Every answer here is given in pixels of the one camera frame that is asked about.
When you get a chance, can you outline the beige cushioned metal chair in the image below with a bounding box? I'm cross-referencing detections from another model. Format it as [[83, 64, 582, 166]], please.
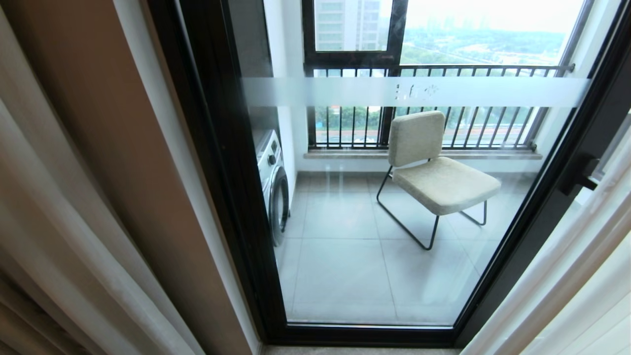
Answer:
[[376, 110, 502, 251]]

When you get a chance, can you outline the black door handle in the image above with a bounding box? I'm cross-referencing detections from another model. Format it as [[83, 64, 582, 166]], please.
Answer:
[[559, 154, 600, 197]]

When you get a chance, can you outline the brown thick curtain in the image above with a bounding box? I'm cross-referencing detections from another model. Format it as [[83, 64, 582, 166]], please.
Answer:
[[0, 0, 253, 355]]

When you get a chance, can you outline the black metal balcony railing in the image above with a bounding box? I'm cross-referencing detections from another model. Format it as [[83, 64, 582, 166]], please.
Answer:
[[304, 64, 576, 151]]

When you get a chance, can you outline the black framed balcony window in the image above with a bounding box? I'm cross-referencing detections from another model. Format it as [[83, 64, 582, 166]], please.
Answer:
[[301, 0, 595, 70]]

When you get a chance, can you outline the black framed glass balcony door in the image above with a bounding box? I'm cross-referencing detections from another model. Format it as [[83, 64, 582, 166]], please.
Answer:
[[148, 0, 631, 349]]

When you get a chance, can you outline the white front-load washing machine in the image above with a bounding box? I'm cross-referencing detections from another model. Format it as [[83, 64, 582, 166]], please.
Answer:
[[252, 129, 291, 247]]

